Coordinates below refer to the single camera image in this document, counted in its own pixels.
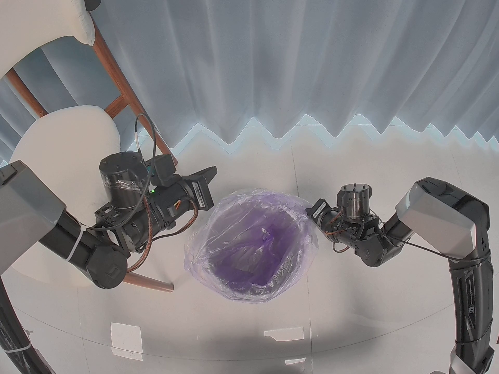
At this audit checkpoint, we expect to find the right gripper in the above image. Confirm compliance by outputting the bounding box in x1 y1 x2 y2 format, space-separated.
306 198 344 235

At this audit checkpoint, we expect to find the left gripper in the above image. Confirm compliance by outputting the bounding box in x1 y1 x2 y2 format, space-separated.
146 175 216 241

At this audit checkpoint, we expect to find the purple plastic bag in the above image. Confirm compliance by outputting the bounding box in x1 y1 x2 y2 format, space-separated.
184 187 319 306

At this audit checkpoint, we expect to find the white trash bin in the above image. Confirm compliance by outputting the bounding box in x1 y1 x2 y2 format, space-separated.
205 199 308 299

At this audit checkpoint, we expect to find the white cushioned wooden chair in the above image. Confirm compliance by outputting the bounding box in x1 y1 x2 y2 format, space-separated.
0 0 180 293

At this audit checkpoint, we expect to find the blue-grey curtain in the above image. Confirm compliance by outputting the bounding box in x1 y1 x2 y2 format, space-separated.
0 0 499 159

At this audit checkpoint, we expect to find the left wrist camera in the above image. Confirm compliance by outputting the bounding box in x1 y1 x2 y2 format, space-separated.
149 153 179 188

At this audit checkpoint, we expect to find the black cable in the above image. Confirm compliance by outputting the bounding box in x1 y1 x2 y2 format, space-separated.
134 113 169 159

